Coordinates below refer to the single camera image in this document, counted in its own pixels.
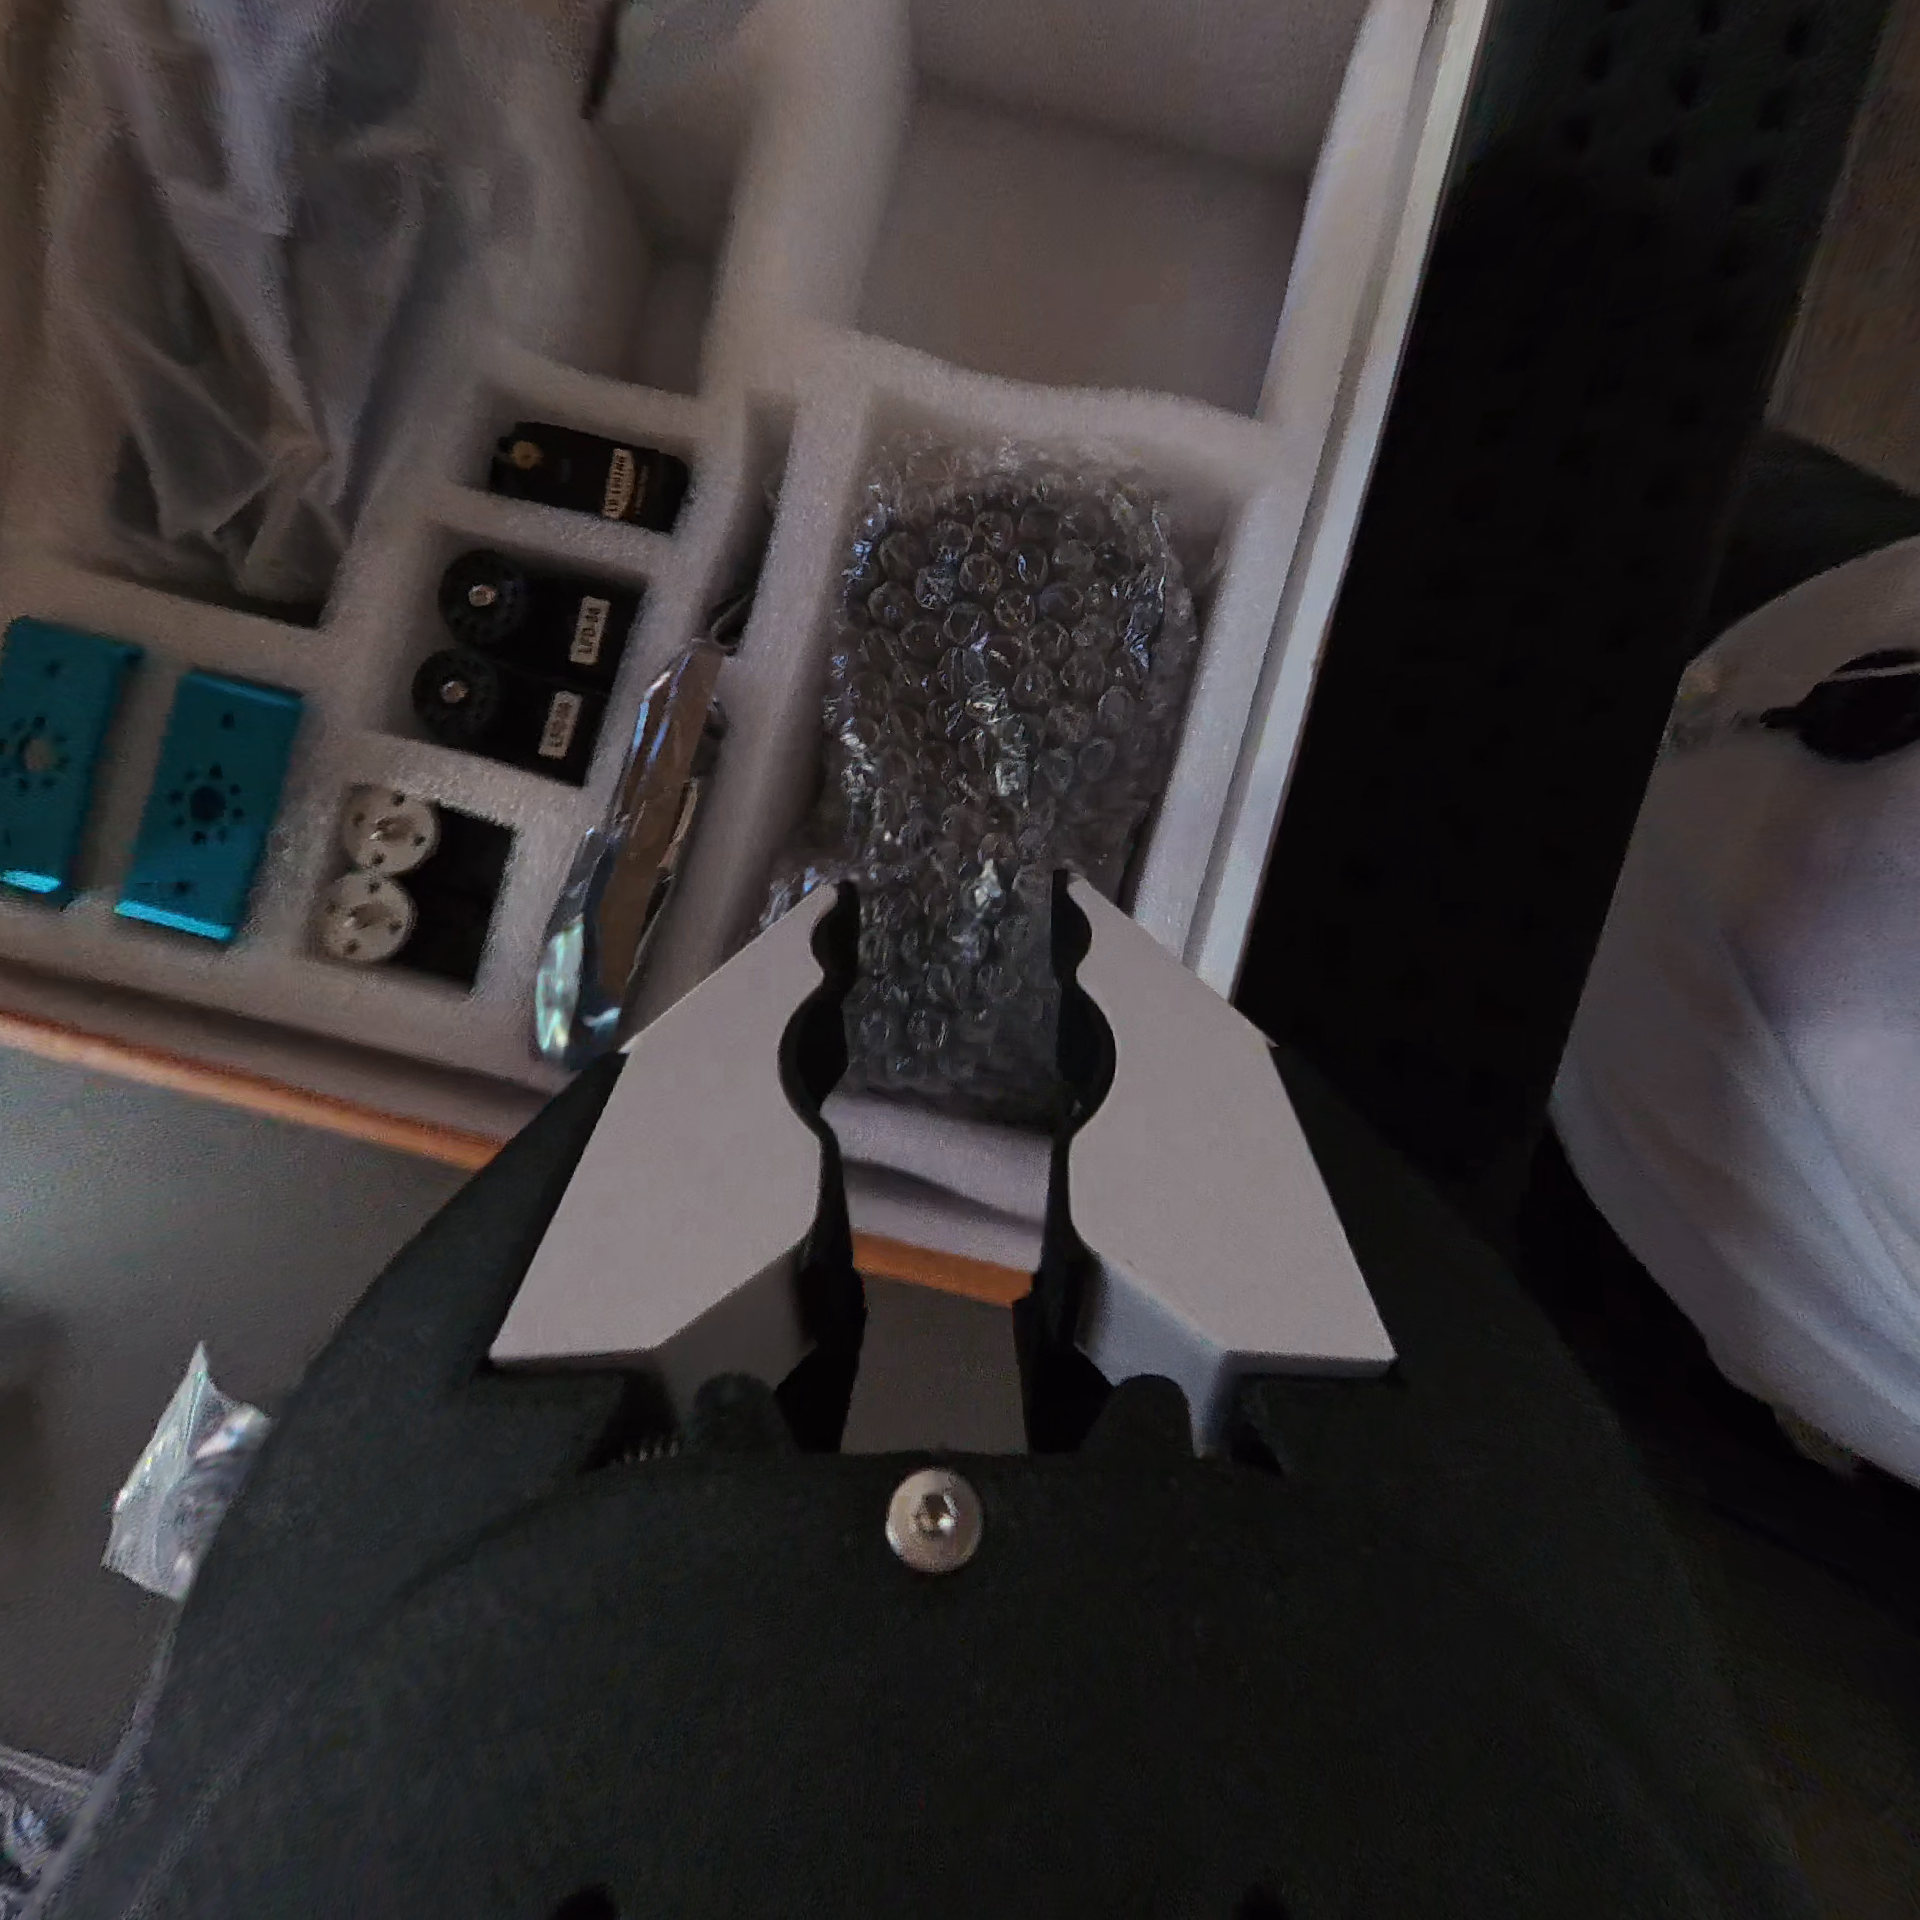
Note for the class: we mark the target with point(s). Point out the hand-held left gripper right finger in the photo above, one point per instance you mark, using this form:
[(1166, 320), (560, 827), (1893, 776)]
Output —
[(1215, 1200)]

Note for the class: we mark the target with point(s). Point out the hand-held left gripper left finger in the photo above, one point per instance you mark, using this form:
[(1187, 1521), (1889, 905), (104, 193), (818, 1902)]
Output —
[(675, 1200)]

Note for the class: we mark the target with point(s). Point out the teal metal bracket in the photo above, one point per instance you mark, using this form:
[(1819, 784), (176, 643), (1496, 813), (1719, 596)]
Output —
[(210, 809), (61, 749)]

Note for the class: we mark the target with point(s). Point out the orange cardboard kit box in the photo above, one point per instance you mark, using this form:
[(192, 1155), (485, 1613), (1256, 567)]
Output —
[(1050, 389)]

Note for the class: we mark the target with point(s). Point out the grey desk with wooden edge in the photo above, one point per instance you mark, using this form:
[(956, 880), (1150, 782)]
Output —
[(151, 1275)]

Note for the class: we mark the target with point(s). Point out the shiny foil packet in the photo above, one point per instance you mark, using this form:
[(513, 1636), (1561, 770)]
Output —
[(638, 839)]

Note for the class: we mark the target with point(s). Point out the servo with silver horn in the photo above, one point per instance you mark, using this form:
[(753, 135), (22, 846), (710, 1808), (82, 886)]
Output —
[(376, 917), (405, 833)]

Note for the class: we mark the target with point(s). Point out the servo with black horn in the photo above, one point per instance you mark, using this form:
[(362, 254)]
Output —
[(524, 717), (556, 608)]

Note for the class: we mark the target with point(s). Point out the bubble wrap bag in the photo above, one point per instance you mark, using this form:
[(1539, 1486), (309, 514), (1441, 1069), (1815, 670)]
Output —
[(990, 719)]

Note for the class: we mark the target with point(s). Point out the small plastic parts bag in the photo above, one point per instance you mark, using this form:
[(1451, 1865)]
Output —
[(180, 1484)]

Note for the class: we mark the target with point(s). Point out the black perforated armrest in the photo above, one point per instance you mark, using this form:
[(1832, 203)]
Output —
[(1574, 600)]

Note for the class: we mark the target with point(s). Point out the crumpled clear plastic bag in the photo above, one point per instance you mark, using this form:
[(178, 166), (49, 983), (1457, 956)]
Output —
[(225, 299)]

